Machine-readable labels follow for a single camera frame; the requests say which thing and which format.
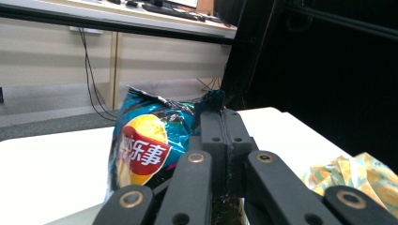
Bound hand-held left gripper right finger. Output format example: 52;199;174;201
222;109;260;201

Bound blue chips bag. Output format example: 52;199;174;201
104;85;249;225

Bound white desk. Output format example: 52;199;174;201
0;0;238;40

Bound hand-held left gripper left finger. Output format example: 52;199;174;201
187;110;230;201

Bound black floor cables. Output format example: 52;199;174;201
196;76;223;92

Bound black keyboard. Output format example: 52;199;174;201
141;2;207;23

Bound black hanging cables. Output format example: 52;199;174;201
77;27;119;122

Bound black curtain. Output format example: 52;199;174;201
215;0;398;174

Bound orange patterned cloth bag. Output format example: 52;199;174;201
300;151;398;219

